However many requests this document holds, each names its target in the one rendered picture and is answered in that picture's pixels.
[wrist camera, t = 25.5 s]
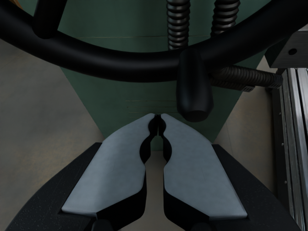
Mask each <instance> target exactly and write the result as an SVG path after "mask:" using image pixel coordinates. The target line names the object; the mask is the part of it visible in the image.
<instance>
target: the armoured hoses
mask: <svg viewBox="0 0 308 231"><path fill-rule="evenodd" d="M166 1H167V4H166V8H167V12H166V14H167V16H168V17H167V22H168V23H167V27H168V29H167V32H168V34H167V37H168V50H175V49H179V48H183V47H187V46H188V42H189V40H188V37H189V33H188V32H189V25H190V23H189V20H190V16H189V14H190V13H191V12H190V6H191V3H190V0H166ZM240 4H241V3H240V1H239V0H216V1H215V3H214V5H215V8H214V9H213V11H214V15H213V16H212V17H213V21H212V27H211V31H212V32H211V33H210V36H211V37H214V36H216V35H218V34H220V33H222V32H224V31H226V30H228V29H230V28H231V27H233V26H235V24H236V22H235V20H236V19H237V13H238V12H239V9H238V7H239V5H240ZM208 77H209V81H210V84H211V86H215V87H220V88H228V89H234V90H239V91H244V92H251V91H252V90H253V89H254V88H255V86H261V87H266V88H276V89H277V88H278V87H280V86H281V84H282V83H283V77H282V75H280V74H277V73H272V72H267V71H260V70H257V69H252V68H246V67H242V66H237V65H231V66H229V67H226V68H223V69H220V70H217V71H214V72H211V73H208Z"/></svg>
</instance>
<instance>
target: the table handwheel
mask: <svg viewBox="0 0 308 231"><path fill-rule="evenodd" d="M66 3H67V0H38V1H37V4H36V8H35V12H34V16H31V15H30V14H28V13H27V12H25V11H24V10H22V9H21V8H19V7H18V6H17V5H15V4H13V3H12V2H11V1H9V0H0V39H2V40H4V41H5V42H7V43H9V44H11V45H13V46H15V47H17V48H19V49H21V50H23V51H25V52H27V53H29V54H31V55H33V56H35V57H38V58H40V59H42V60H44V61H47V62H49V63H52V64H54V65H57V66H60V67H63V68H65V69H68V70H71V71H74V72H78V73H81V74H85V75H88V76H93V77H98V78H102V79H108V80H114V81H121V82H131V83H159V82H169V81H176V80H177V71H178V66H179V60H180V54H181V52H182V51H183V50H185V49H188V48H195V49H197V50H198V51H199V52H200V54H201V58H202V60H203V63H204V65H205V68H206V71H207V73H211V72H214V71H217V70H220V69H223V68H226V67H229V66H231V65H234V64H236V63H238V62H241V61H243V60H245V59H247V58H250V57H252V56H254V55H256V54H258V53H260V52H262V51H264V50H265V49H267V48H269V47H271V46H273V45H275V44H276V43H278V42H280V41H282V40H283V39H285V38H287V37H288V36H290V35H292V34H293V33H295V32H296V31H298V30H299V29H301V28H303V27H304V26H306V25H307V24H308V0H271V1H270V2H269V3H268V4H266V5H265V6H263V7H262V8H261V9H259V10H258V11H257V12H255V13H254V14H252V15H251V16H249V17H248V18H246V19H245V20H243V21H242V22H240V23H238V24H237V25H235V26H233V27H231V28H230V29H228V30H226V31H224V32H222V33H220V34H218V35H216V36H214V37H211V38H209V39H207V40H204V41H202V42H199V43H196V44H193V45H190V46H187V47H183V48H179V49H173V50H168V51H161V52H147V53H146V52H126V51H119V50H113V49H108V48H103V47H100V46H96V45H93V44H89V43H86V42H83V41H81V40H79V39H76V38H73V37H71V36H69V35H66V34H64V33H62V32H60V31H58V30H57V29H58V26H59V24H60V21H61V17H62V14H63V11H64V8H65V6H66Z"/></svg>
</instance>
